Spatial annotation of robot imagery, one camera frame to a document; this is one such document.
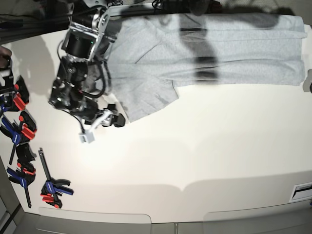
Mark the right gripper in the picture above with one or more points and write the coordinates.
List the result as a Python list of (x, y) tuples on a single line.
[(87, 109)]

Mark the grey T-shirt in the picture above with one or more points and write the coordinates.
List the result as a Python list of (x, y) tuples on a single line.
[(153, 55)]

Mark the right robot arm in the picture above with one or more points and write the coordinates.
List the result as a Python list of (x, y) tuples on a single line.
[(82, 45)]

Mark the blue red bar clamp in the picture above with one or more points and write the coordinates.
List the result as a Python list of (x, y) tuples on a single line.
[(16, 100), (53, 188), (19, 134)]

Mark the right blue red bar clamp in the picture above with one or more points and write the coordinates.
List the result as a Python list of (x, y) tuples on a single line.
[(53, 188)]

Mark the top blue red bar clamp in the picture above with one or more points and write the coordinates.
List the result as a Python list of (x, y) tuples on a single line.
[(16, 100)]

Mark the white label on table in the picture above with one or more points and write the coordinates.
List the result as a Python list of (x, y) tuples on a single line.
[(301, 192)]

